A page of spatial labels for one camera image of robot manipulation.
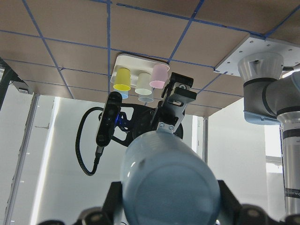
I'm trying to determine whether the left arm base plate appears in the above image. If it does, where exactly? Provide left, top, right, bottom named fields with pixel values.
left=214, top=36, right=300, bottom=78

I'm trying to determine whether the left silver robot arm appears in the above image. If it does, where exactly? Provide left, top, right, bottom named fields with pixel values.
left=122, top=52, right=300, bottom=225

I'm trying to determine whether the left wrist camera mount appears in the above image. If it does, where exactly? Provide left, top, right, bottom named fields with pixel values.
left=96, top=91, right=130, bottom=147

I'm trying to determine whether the yellow plastic cup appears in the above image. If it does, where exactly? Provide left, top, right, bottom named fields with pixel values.
left=113, top=68, right=131, bottom=91

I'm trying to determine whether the light blue plastic cup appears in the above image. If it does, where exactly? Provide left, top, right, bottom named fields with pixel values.
left=121, top=131, right=220, bottom=225

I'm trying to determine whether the cream plastic cup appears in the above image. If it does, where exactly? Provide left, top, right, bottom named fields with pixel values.
left=135, top=73, right=152, bottom=95

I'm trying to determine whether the grey plastic cup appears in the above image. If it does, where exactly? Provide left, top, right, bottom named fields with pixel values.
left=138, top=94, right=154, bottom=103

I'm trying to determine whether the pink plastic cup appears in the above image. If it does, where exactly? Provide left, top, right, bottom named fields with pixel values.
left=150, top=64, right=170, bottom=89

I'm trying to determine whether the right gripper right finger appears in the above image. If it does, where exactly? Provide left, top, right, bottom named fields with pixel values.
left=217, top=180, right=242, bottom=225

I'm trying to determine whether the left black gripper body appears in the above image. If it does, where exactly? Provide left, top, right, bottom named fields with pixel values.
left=127, top=72, right=197, bottom=141

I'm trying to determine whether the black braided camera cable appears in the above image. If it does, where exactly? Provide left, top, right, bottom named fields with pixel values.
left=75, top=106, right=105, bottom=177

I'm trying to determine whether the cream plastic tray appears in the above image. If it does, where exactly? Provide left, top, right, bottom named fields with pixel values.
left=110, top=53, right=170, bottom=87

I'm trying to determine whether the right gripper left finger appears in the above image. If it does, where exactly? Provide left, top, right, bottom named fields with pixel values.
left=102, top=181, right=123, bottom=225

